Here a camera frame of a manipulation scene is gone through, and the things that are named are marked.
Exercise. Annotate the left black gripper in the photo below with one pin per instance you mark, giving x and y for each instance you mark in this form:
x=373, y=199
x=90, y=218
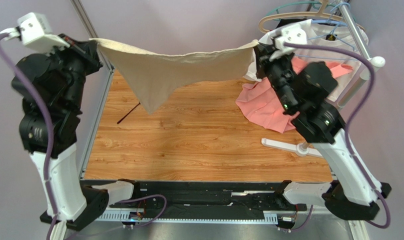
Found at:
x=85, y=50

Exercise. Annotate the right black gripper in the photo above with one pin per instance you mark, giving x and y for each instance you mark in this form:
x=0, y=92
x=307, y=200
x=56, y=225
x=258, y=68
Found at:
x=265, y=55

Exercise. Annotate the beige cloth napkin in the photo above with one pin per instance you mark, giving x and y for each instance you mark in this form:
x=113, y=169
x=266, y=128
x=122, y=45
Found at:
x=153, y=77

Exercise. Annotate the purple plastic spoon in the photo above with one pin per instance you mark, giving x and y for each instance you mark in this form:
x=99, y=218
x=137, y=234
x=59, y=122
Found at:
x=129, y=112

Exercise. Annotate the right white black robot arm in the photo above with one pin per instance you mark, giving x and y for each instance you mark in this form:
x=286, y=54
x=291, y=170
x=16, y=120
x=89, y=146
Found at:
x=354, y=194

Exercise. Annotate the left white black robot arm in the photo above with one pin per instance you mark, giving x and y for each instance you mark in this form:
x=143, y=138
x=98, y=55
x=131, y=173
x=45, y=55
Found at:
x=51, y=103

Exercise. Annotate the pink pleated garment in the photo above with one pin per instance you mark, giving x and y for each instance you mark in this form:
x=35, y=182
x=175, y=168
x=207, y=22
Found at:
x=260, y=105

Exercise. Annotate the black garment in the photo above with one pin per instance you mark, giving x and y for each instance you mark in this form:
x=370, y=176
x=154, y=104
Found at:
x=284, y=22

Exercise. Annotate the green hanger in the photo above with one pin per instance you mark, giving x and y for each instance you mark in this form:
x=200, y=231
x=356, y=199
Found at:
x=305, y=8

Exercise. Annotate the white t-shirt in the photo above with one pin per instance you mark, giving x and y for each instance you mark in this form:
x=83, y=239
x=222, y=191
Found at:
x=308, y=55

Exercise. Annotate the beige wooden hanger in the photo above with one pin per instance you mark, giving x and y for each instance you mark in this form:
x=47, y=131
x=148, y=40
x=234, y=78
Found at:
x=333, y=13

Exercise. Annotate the white metal clothes rack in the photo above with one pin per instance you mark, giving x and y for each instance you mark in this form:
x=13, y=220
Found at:
x=303, y=149

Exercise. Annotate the aluminium frame post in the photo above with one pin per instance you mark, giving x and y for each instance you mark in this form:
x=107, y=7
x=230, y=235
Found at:
x=86, y=21

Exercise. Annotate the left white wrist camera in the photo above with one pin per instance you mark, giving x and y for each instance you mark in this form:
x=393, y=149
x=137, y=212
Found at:
x=35, y=33

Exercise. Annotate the blue wire hanger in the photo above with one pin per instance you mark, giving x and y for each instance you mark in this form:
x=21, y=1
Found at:
x=349, y=39

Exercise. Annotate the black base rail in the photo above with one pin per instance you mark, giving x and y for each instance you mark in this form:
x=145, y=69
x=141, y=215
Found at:
x=207, y=200

